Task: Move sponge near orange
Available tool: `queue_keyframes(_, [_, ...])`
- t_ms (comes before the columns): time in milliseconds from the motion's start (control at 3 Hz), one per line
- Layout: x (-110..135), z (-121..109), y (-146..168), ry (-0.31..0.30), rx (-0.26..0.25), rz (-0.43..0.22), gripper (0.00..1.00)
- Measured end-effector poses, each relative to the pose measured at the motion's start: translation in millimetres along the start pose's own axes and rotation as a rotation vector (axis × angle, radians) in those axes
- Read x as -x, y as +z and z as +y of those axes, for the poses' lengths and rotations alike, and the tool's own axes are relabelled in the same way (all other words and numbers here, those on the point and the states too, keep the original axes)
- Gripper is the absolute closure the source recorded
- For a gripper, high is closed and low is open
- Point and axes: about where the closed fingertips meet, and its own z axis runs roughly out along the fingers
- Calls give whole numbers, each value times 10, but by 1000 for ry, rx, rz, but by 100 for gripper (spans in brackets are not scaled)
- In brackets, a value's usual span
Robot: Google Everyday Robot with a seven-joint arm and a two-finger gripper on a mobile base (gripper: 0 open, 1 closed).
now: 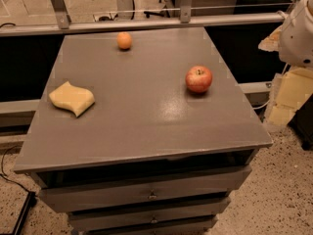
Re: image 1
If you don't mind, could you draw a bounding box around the grey metal railing frame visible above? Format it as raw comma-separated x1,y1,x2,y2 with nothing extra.
0,0,300,36

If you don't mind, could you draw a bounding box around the middle grey drawer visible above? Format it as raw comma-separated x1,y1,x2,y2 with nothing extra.
67,196,232,232

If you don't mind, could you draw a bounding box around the black floor cable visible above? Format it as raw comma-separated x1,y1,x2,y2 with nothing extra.
0,144,31,194

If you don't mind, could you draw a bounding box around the yellow wavy sponge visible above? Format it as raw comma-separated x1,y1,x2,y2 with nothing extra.
49,81,95,118

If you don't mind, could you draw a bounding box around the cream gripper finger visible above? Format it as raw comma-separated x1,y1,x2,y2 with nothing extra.
267,67,313,126

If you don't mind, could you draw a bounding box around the red apple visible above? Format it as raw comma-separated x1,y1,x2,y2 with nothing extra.
185,66,212,93

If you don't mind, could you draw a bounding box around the top grey drawer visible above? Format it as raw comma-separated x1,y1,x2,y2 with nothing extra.
39,165,251,212

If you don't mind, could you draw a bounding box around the orange fruit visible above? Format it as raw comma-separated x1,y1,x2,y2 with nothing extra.
116,32,132,50

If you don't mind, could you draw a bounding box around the bottom grey drawer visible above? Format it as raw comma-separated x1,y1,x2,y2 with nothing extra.
85,214,219,235

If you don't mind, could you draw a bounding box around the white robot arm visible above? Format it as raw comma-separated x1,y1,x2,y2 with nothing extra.
258,0,313,126

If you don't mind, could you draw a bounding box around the grey drawer cabinet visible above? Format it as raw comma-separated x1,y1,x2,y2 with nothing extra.
13,26,274,235

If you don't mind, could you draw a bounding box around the grey drawer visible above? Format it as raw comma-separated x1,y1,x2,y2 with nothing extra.
85,214,219,235
39,165,251,212
67,196,232,232

